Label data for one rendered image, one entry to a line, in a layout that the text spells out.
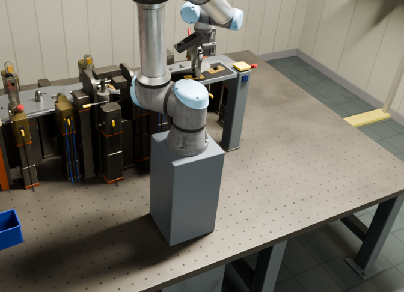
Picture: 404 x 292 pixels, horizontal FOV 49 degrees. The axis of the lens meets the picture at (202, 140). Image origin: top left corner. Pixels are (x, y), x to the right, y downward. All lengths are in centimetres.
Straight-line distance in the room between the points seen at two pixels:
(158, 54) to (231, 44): 323
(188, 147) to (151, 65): 31
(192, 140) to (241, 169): 68
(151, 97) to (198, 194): 41
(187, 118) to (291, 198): 77
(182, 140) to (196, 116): 11
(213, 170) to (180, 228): 27
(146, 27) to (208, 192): 65
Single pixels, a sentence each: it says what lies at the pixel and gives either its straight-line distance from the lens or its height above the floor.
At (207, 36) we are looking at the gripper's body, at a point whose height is 135.
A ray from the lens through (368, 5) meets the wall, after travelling 448.
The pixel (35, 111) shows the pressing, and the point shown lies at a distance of 200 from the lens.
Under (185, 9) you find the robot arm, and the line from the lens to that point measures 166.
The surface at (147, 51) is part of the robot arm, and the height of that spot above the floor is 145.
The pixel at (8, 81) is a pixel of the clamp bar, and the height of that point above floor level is 121.
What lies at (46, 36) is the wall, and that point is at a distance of 388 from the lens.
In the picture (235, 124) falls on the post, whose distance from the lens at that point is 218.
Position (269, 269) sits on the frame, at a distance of 211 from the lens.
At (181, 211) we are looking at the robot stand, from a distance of 166.
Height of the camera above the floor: 204
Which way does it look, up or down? 35 degrees down
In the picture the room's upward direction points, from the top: 6 degrees clockwise
